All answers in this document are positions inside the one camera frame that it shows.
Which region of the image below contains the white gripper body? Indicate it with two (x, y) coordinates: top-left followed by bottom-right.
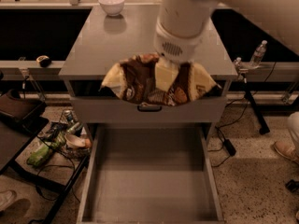
(154, 18), (204, 63)

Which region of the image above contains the brown yellow chip bag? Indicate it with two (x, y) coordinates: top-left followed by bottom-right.
(100, 54), (221, 106)

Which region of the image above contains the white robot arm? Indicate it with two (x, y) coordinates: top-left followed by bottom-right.
(154, 0), (299, 63)

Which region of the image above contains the grey drawer cabinet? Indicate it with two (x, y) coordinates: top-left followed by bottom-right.
(59, 4), (236, 133)

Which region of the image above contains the grey middle drawer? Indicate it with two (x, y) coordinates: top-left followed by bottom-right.
(69, 80), (227, 124)

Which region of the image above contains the grey open bottom drawer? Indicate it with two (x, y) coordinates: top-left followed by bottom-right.
(77, 125), (224, 224)

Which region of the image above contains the brown bag on cart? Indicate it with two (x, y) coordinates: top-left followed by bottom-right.
(0, 90), (46, 127)

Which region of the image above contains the green snack bag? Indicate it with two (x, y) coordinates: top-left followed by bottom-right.
(26, 132), (65, 168)

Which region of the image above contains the clear plastic water bottle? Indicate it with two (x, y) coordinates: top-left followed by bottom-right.
(249, 40), (267, 69)

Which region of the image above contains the white ceramic bowl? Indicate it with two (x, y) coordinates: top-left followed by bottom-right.
(98, 0), (125, 16)

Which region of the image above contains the black power adapter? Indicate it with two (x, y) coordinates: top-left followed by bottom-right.
(223, 139), (236, 156)

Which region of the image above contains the black tripod stand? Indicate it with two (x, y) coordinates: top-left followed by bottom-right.
(234, 57), (270, 135)

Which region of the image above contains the black tape measure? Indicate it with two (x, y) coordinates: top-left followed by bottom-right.
(36, 55), (51, 68)

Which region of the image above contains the small bowl on cart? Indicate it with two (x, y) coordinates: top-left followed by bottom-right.
(64, 133), (85, 149)

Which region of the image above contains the tan shoe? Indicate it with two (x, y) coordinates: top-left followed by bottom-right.
(274, 141), (299, 165)

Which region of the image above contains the black low cart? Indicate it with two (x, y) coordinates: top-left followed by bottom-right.
(0, 117), (89, 224)

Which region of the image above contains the white shoe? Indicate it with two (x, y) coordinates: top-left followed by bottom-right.
(0, 190), (17, 212)

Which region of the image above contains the black drawer handle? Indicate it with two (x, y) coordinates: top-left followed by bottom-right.
(137, 104), (163, 112)

